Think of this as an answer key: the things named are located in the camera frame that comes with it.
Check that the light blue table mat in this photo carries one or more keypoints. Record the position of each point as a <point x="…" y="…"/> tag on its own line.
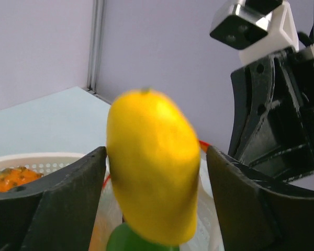
<point x="72" y="120"/>

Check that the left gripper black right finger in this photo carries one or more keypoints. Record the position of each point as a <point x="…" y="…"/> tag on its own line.
<point x="257" y="212"/>

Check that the clear zip bag red zipper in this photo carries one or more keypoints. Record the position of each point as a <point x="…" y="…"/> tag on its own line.
<point x="207" y="236"/>

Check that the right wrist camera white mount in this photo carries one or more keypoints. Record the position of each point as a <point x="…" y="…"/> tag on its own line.
<point x="255" y="28"/>

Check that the white plastic basket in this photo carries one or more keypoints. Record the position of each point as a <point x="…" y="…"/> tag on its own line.
<point x="44" y="163"/>

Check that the orange spiky fruit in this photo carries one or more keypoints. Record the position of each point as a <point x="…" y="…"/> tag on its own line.
<point x="17" y="176"/>

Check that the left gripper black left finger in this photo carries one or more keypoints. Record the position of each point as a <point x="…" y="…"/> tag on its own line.
<point x="57" y="211"/>

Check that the right aluminium corner post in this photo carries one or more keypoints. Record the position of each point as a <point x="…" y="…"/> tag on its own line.
<point x="96" y="44"/>

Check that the yellow mango front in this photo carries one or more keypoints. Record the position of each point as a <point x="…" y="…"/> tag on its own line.
<point x="154" y="161"/>

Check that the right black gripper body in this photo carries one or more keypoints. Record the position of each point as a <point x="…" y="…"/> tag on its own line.
<point x="273" y="129"/>

